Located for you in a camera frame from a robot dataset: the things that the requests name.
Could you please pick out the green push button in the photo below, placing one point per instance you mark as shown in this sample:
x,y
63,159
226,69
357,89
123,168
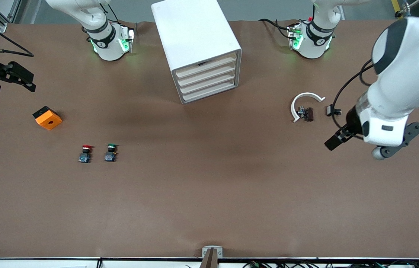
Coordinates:
x,y
110,153

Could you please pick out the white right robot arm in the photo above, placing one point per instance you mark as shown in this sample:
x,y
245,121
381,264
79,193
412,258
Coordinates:
x,y
105,48

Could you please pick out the red push button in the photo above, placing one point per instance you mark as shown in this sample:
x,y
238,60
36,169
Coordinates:
x,y
85,153

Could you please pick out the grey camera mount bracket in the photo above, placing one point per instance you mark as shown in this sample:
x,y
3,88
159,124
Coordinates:
x,y
212,253

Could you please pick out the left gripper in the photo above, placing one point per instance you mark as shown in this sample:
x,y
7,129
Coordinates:
x,y
351,123

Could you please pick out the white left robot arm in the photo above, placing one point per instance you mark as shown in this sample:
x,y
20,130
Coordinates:
x,y
399,74

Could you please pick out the brown table cover sheet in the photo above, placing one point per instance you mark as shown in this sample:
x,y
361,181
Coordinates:
x,y
209,186

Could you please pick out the orange box with hole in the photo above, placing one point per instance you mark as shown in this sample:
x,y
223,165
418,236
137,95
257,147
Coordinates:
x,y
47,118

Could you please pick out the small brown block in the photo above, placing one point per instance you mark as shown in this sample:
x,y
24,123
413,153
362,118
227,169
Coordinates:
x,y
308,114

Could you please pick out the small black clip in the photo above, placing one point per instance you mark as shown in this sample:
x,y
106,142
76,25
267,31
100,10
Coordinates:
x,y
330,110

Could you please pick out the white curved plastic bracket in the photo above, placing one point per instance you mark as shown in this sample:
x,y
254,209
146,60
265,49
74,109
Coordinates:
x,y
308,94

